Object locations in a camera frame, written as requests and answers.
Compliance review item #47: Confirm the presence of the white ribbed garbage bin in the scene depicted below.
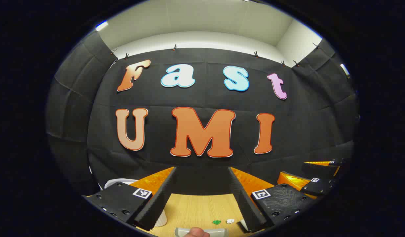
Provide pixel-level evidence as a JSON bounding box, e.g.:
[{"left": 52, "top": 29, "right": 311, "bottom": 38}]
[{"left": 104, "top": 178, "right": 168, "bottom": 227}]

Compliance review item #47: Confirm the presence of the grey plastic dustpan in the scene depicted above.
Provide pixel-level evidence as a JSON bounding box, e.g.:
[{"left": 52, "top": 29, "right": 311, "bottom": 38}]
[{"left": 174, "top": 227, "right": 228, "bottom": 237}]

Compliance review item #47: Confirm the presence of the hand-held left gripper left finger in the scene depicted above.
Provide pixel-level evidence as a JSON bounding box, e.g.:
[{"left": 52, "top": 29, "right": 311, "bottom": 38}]
[{"left": 82, "top": 166, "right": 177, "bottom": 231}]

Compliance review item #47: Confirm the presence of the row of black cloth clips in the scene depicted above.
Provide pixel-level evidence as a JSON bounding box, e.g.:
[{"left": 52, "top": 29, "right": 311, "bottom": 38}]
[{"left": 110, "top": 43, "right": 321, "bottom": 67}]

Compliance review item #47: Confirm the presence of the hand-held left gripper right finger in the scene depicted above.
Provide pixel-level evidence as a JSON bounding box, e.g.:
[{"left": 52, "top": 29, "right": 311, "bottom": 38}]
[{"left": 227, "top": 167, "right": 317, "bottom": 233}]

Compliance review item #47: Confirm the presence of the wooden desktop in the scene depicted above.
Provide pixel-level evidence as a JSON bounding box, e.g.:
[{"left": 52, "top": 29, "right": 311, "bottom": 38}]
[{"left": 137, "top": 194, "right": 265, "bottom": 237}]

